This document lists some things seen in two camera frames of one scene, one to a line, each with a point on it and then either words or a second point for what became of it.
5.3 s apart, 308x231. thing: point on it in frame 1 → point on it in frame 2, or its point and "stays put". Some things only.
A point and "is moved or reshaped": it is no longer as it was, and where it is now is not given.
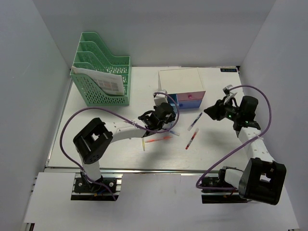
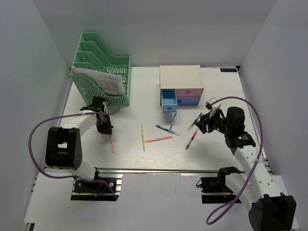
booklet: [112, 83] stays put
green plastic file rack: [92, 54] stays put
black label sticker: [228, 70] stays put
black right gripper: [215, 111] → [206, 119]
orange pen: [151, 140] stays put
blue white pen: [194, 121] stays put
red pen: [193, 137] stays put
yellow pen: [143, 144] stays put
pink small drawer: [190, 96] is moved or reshaped
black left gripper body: [170, 119] → [104, 125]
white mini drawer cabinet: [184, 87] is moved or reshaped
